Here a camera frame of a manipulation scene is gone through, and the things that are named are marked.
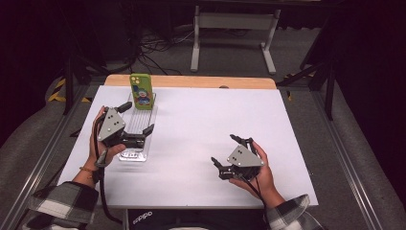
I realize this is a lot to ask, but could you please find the person's left hand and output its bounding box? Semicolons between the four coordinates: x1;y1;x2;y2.
72;105;127;186

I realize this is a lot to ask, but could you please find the person's black-clothed torso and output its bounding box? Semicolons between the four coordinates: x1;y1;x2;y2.
127;209;269;230

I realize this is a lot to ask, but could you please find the clear plastic packaging box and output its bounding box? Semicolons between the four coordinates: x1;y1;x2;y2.
118;91;159;163

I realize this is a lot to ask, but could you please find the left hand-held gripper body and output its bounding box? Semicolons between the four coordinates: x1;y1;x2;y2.
96;106;147;150

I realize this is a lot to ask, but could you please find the hand-held gripper black cable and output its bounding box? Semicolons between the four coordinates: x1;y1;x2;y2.
238;174;270;224
92;116;124;225

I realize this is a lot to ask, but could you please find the tangle of black floor cables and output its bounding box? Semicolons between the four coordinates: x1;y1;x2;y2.
127;27;195;77

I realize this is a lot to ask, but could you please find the person's right hand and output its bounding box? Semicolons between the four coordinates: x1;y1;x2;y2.
229;140;287;209

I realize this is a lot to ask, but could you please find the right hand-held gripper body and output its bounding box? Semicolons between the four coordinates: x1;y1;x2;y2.
218;137;266;182

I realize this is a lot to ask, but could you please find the aluminium rail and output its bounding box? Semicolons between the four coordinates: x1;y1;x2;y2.
0;84;92;230
310;90;384;230

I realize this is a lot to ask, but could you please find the black metal stand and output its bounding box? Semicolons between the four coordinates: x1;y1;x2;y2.
61;56;109;117
276;17;337;122

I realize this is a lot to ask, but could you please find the white metal stand frame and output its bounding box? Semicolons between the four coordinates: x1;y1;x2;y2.
190;5;282;76

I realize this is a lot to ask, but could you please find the green cartoon phone case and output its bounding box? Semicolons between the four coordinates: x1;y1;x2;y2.
128;73;155;111

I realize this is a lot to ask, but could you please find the right hand-held gripper black cable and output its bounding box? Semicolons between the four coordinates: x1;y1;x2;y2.
238;174;270;224

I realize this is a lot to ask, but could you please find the yellow black hazard tape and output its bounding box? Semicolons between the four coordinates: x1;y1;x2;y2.
47;78;93;104

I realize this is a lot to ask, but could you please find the left hand-held gripper black cable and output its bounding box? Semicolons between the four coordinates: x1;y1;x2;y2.
92;116;124;225

